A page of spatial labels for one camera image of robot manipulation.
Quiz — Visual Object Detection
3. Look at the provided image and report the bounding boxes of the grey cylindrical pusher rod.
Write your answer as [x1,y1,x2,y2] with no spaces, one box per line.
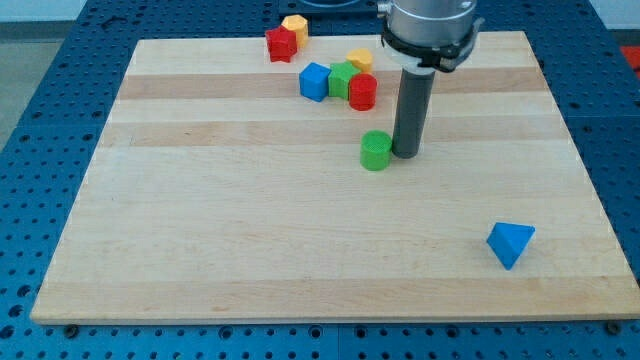
[392,70,435,159]

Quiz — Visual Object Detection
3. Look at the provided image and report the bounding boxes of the green cylinder block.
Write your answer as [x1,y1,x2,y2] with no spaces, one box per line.
[360,130,392,171]

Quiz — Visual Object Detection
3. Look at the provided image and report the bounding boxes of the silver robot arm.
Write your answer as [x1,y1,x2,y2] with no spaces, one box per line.
[377,0,484,159]

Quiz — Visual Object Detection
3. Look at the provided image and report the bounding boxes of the blue triangle block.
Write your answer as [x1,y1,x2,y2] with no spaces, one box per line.
[486,222,536,271]

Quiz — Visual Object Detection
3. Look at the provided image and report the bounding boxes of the red cylinder block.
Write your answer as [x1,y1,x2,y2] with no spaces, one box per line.
[349,74,378,111]

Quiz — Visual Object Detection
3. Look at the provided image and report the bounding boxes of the yellow heart block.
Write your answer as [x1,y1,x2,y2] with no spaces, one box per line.
[346,48,374,73]

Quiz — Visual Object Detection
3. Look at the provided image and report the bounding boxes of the green star block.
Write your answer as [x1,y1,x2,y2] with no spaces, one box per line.
[328,61,361,100]

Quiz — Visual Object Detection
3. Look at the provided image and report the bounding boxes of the blue cube block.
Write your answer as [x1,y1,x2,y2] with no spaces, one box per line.
[299,62,331,102]

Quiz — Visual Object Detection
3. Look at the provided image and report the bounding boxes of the yellow hexagon block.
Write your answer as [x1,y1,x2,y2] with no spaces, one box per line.
[281,14,309,49]

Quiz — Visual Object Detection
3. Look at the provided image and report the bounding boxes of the red star block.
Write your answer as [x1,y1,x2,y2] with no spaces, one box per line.
[265,26,298,63]

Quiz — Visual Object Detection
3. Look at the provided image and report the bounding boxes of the wooden board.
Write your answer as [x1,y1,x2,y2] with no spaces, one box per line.
[31,32,639,325]

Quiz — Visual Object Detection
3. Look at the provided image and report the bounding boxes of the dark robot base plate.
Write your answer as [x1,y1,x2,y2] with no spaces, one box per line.
[278,0,377,16]

